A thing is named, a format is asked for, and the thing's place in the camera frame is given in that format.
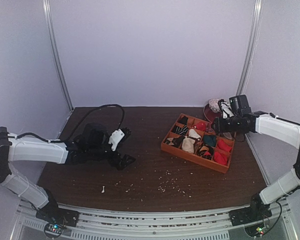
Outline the right aluminium frame post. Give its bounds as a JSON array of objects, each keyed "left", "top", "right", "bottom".
[{"left": 236, "top": 0, "right": 264, "bottom": 95}]

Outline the orange wooden divided tray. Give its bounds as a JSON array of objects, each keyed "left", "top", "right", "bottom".
[{"left": 160, "top": 113, "right": 236, "bottom": 174}]

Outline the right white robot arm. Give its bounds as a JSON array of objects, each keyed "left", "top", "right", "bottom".
[{"left": 212, "top": 94, "right": 300, "bottom": 221}]

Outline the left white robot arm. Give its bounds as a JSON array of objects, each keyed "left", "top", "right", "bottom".
[{"left": 0, "top": 123, "right": 136, "bottom": 222}]

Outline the argyle brown sock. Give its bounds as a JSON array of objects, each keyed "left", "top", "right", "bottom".
[{"left": 164, "top": 135, "right": 185, "bottom": 148}]

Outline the aluminium frame post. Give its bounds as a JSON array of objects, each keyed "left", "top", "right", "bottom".
[
  {"left": 42, "top": 0, "right": 74, "bottom": 112},
  {"left": 236, "top": 0, "right": 264, "bottom": 95}
]

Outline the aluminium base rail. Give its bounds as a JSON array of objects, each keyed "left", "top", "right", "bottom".
[{"left": 9, "top": 196, "right": 297, "bottom": 240}]

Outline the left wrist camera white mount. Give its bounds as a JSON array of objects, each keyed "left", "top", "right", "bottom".
[{"left": 108, "top": 127, "right": 132, "bottom": 152}]

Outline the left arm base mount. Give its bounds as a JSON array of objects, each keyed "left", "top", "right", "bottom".
[{"left": 35, "top": 207, "right": 80, "bottom": 240}]

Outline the red round plate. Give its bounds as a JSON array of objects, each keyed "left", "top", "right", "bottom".
[{"left": 203, "top": 104, "right": 222, "bottom": 123}]

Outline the dark green patterned sock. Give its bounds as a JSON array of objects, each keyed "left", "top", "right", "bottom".
[{"left": 203, "top": 134, "right": 217, "bottom": 147}]

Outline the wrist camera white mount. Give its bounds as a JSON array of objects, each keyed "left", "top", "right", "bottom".
[
  {"left": 108, "top": 127, "right": 132, "bottom": 152},
  {"left": 218, "top": 99, "right": 234, "bottom": 119}
]

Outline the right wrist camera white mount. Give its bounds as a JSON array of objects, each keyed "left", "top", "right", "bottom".
[{"left": 218, "top": 99, "right": 234, "bottom": 119}]

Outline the black orange patterned sock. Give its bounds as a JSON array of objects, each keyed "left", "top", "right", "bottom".
[{"left": 197, "top": 144, "right": 214, "bottom": 161}]

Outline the cream rolled sock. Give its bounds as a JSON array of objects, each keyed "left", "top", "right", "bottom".
[{"left": 181, "top": 128, "right": 202, "bottom": 154}]

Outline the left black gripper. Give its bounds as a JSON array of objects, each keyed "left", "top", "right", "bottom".
[{"left": 87, "top": 137, "right": 136, "bottom": 170}]

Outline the red white rolled sock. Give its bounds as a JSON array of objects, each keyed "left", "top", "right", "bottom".
[{"left": 191, "top": 121, "right": 207, "bottom": 132}]

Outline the black white striped sock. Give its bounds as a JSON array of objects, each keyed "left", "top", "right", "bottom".
[{"left": 171, "top": 125, "right": 189, "bottom": 136}]

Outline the white dotted bowl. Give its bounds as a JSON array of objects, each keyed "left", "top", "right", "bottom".
[{"left": 208, "top": 98, "right": 221, "bottom": 113}]

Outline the black rolled sock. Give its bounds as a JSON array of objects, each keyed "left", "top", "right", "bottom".
[{"left": 177, "top": 115, "right": 189, "bottom": 125}]

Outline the left aluminium frame post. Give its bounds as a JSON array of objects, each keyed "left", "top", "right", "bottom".
[{"left": 42, "top": 0, "right": 74, "bottom": 112}]

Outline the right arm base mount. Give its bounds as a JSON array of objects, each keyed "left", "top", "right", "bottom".
[{"left": 229, "top": 206, "right": 272, "bottom": 238}]

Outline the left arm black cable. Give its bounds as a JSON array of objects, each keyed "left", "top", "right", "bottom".
[{"left": 64, "top": 104, "right": 126, "bottom": 141}]

